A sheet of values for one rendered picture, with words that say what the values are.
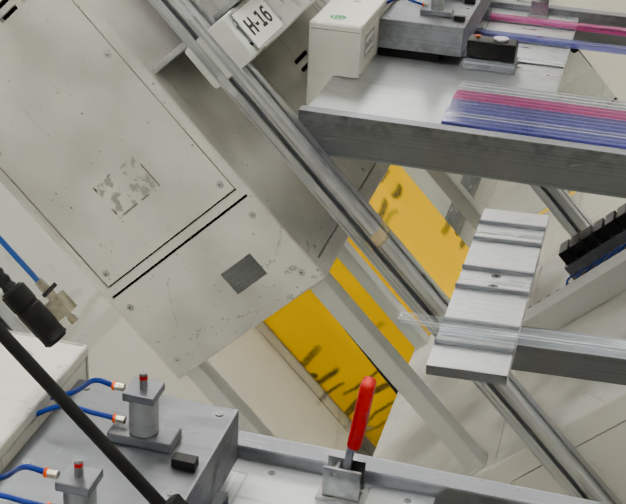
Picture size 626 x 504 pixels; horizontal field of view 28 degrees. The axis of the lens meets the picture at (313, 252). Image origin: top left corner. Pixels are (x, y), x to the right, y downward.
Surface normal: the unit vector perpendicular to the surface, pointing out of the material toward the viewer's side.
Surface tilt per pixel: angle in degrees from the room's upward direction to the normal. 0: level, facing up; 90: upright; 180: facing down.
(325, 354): 90
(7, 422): 45
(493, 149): 90
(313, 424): 90
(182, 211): 90
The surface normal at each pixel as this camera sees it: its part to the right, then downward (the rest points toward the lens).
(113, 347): 0.73, -0.51
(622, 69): -0.26, 0.42
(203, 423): 0.05, -0.89
